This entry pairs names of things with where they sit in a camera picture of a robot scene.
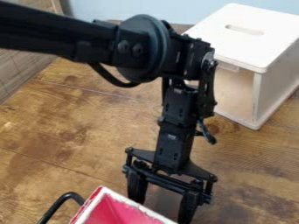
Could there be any black cable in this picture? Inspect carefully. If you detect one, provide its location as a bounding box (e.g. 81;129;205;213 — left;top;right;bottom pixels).
88;61;143;88

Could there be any white wooden box cabinet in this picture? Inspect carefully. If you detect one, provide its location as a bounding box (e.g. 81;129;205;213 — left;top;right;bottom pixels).
185;3;299;130

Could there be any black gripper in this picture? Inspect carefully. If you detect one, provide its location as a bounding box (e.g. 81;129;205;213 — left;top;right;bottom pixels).
123;147;217;224

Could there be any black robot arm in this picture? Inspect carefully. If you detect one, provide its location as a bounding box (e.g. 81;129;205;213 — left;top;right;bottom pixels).
0;0;217;224

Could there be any red drawer with white rim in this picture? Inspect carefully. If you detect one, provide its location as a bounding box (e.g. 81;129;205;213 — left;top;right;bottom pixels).
69;185;176;224

